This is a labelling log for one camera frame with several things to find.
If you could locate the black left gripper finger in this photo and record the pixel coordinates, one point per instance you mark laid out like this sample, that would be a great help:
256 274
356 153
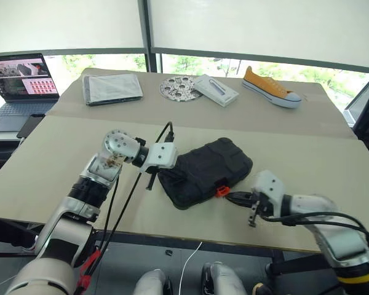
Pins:
175 175

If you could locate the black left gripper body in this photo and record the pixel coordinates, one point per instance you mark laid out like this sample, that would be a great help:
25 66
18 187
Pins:
152 179

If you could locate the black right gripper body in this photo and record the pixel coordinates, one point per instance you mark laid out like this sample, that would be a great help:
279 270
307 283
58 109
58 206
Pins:
259 207

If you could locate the black plastic tool case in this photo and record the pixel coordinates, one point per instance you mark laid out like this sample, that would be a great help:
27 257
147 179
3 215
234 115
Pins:
209 172

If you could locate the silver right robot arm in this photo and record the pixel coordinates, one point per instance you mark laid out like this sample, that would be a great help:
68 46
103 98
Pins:
338 227

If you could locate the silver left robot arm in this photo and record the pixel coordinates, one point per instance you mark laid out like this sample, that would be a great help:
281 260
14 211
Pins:
89 190

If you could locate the small black floor clip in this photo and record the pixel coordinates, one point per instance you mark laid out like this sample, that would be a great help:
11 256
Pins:
168 253

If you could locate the silver rounded robot leg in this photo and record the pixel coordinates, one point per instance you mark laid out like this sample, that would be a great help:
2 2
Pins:
226 279
152 284

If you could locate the black shoe with tan sole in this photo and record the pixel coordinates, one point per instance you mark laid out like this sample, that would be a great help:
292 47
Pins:
261 289

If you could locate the perforated round metal disc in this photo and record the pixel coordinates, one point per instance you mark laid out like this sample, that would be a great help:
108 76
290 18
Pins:
178 89

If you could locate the white flat cardboard box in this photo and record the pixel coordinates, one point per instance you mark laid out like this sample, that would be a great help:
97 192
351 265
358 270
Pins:
216 90

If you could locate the grey folded cloth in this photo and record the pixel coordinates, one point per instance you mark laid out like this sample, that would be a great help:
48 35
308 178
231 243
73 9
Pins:
113 89

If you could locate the orange canvas sneaker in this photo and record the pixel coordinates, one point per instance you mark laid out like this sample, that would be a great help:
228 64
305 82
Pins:
270 87

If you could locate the black smartphone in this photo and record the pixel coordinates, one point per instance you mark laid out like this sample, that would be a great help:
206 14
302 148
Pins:
30 125

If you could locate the grey laptop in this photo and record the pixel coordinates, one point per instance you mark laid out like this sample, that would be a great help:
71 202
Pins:
21 92

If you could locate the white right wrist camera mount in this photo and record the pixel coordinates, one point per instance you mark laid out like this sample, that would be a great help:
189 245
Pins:
269 187

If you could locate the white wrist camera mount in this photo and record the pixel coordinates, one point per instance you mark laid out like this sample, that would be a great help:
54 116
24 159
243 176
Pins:
161 155
269 187

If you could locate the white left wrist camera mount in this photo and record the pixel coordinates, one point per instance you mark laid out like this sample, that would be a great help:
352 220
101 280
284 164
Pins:
161 155

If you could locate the black table frame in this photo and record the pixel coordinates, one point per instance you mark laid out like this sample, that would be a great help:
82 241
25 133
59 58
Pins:
295 265

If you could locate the dark window frame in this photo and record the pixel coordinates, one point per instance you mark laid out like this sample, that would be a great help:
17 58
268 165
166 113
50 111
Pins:
149 30

